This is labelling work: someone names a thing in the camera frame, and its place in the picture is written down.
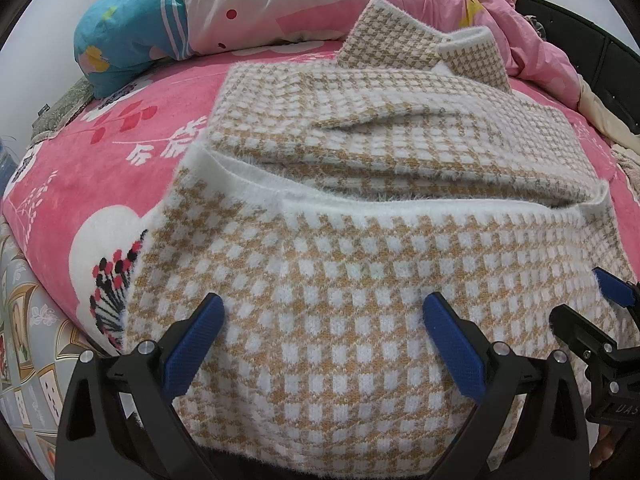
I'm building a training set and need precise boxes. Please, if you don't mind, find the person's right hand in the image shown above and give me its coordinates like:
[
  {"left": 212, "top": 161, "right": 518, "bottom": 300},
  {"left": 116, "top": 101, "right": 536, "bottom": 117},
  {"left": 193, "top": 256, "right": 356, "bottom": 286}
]
[{"left": 590, "top": 425, "right": 626, "bottom": 468}]

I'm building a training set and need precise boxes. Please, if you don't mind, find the cream clothes pile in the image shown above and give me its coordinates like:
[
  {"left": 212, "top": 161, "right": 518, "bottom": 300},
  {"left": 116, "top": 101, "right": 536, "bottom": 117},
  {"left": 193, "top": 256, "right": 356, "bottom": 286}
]
[{"left": 578, "top": 75, "right": 640, "bottom": 202}]

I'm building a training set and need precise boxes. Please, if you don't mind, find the grey green mat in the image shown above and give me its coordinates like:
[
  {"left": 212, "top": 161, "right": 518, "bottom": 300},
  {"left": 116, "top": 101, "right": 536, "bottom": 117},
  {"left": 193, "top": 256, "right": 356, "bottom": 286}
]
[{"left": 29, "top": 77, "right": 93, "bottom": 146}]

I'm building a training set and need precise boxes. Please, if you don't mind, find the black bed headboard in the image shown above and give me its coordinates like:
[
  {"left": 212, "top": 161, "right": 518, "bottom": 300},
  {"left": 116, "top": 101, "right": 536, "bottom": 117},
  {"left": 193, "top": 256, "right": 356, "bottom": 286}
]
[{"left": 515, "top": 0, "right": 640, "bottom": 134}]

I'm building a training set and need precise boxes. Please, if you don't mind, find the pink blue cartoon quilt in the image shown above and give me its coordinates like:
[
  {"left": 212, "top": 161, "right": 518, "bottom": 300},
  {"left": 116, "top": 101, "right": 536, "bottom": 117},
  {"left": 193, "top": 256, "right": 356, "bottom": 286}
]
[{"left": 74, "top": 0, "right": 580, "bottom": 106}]

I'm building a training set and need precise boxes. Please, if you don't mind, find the pink floral plush blanket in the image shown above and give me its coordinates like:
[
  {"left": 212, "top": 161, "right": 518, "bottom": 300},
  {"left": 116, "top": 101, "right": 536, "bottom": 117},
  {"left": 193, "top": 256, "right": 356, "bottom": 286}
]
[{"left": 2, "top": 44, "right": 637, "bottom": 362}]

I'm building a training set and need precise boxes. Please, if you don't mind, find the beige white houndstooth coat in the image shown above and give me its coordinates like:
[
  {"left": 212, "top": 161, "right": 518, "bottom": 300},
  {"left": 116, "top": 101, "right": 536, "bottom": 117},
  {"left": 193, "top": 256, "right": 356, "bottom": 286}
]
[{"left": 124, "top": 0, "right": 639, "bottom": 478}]

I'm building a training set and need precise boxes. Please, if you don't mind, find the grey patterned bed sheet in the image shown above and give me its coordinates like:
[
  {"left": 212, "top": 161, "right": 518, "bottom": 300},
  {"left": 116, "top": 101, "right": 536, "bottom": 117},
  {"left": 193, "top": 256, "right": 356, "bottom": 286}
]
[{"left": 1, "top": 221, "right": 90, "bottom": 479}]

